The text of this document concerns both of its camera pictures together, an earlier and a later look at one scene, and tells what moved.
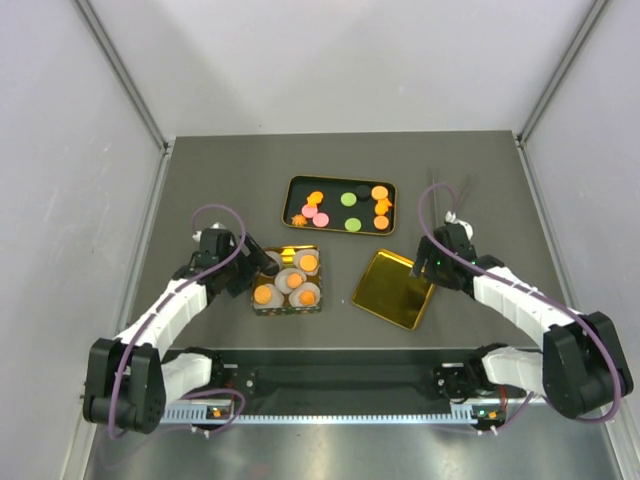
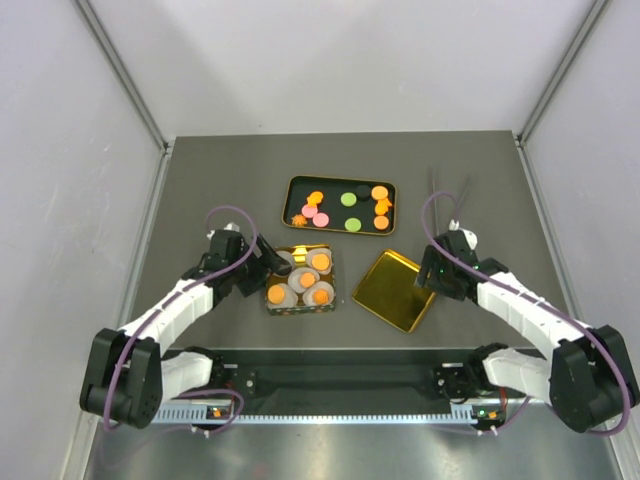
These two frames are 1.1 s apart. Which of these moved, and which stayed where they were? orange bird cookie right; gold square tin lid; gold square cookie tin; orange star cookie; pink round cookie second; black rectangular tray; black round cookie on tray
Moved: gold square cookie tin
Stayed: orange bird cookie right; gold square tin lid; black round cookie on tray; black rectangular tray; pink round cookie second; orange star cookie
